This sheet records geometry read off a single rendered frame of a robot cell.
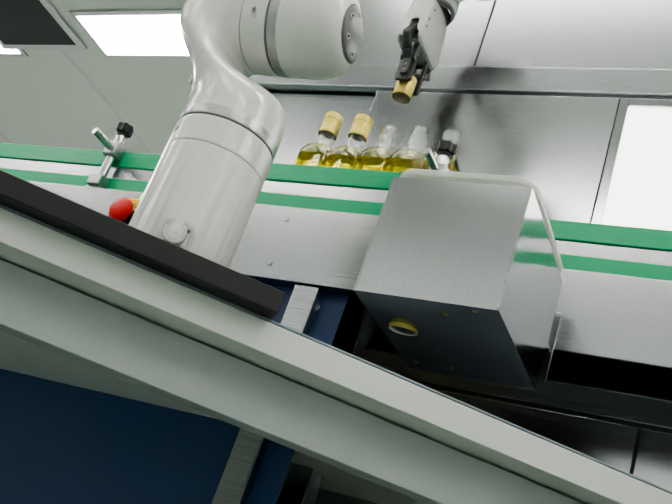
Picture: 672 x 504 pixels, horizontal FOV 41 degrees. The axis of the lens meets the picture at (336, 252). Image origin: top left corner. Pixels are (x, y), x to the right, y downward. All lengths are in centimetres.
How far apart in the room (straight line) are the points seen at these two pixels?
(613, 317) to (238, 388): 54
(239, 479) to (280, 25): 57
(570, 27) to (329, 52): 84
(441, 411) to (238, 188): 33
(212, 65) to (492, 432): 52
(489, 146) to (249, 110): 71
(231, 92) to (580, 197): 72
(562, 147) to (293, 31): 68
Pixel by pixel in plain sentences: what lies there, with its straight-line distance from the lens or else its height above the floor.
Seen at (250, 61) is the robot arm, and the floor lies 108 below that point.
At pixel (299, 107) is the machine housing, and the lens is 192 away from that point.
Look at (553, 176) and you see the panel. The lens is 160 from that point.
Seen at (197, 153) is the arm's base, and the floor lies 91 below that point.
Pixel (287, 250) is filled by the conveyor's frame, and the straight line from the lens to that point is 132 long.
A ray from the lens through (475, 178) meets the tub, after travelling 106.
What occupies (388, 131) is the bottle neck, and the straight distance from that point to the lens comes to 158.
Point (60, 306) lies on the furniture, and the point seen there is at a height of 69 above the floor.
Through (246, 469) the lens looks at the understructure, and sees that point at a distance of 120.
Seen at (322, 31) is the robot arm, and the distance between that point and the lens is 109.
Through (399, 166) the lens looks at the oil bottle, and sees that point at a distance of 150.
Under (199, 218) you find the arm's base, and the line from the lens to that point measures 98.
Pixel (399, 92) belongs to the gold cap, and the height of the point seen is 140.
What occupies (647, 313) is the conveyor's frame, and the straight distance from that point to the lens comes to 125.
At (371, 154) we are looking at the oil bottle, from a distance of 154.
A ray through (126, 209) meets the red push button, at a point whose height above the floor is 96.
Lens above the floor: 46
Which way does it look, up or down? 24 degrees up
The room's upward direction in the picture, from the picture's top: 20 degrees clockwise
